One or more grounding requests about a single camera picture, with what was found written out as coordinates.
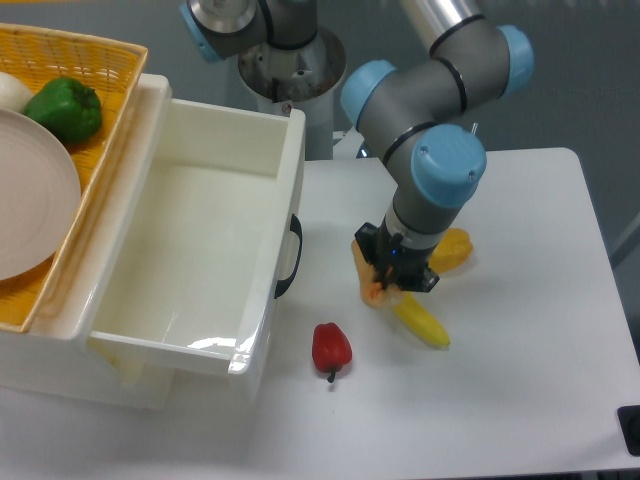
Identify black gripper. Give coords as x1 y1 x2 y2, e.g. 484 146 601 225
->
355 222 440 293

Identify triangle bread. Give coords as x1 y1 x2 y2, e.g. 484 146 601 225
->
351 240 404 309

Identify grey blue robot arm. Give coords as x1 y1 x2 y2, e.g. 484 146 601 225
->
180 1 535 292

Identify yellow banana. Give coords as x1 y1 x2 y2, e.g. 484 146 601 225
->
392 292 450 348

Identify yellow orange bell pepper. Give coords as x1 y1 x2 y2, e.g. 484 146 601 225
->
429 228 473 274

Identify red bell pepper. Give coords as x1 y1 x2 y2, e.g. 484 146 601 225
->
311 322 353 383

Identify white plastic drawer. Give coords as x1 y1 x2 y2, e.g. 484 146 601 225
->
90 100 306 401

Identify black device at table edge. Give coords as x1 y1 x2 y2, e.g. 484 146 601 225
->
617 405 640 457

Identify green bell pepper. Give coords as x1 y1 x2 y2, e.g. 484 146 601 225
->
24 77 102 144

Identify white drawer cabinet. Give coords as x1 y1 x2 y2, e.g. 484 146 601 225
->
1 74 173 409

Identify pink plate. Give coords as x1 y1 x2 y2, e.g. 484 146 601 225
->
1 110 81 280

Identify yellow woven basket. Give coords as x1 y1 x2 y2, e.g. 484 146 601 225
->
1 24 148 333

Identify white onion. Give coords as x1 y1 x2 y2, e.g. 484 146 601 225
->
0 72 34 113

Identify black drawer handle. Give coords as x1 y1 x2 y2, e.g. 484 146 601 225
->
274 214 304 299

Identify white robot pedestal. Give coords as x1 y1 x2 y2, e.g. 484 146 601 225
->
238 27 346 160

